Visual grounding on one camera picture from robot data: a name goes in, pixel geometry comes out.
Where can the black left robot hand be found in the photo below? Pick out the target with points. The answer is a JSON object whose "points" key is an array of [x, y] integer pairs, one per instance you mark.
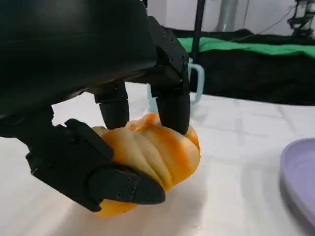
{"points": [[73, 49]]}

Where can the orange white toy bread roll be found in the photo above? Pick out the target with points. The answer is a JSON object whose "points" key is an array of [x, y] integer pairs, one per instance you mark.
{"points": [[152, 152]]}

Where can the black upright pole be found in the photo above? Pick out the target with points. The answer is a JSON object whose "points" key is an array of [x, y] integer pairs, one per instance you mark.
{"points": [[198, 24]]}

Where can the pale green mug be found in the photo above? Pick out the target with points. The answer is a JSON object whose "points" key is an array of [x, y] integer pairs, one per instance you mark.
{"points": [[201, 78]]}

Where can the white background column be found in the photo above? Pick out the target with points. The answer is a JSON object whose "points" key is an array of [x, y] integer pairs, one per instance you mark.
{"points": [[226, 12]]}

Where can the green cloth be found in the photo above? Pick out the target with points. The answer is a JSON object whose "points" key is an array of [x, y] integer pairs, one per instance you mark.
{"points": [[246, 46]]}

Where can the black backdrop cloth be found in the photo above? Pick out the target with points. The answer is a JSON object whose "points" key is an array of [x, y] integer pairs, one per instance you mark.
{"points": [[258, 78]]}

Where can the black background machine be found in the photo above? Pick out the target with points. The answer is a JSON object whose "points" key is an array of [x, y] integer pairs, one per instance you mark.
{"points": [[302, 19]]}

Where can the lilac plate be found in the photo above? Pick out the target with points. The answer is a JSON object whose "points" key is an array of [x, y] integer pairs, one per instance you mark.
{"points": [[300, 169]]}

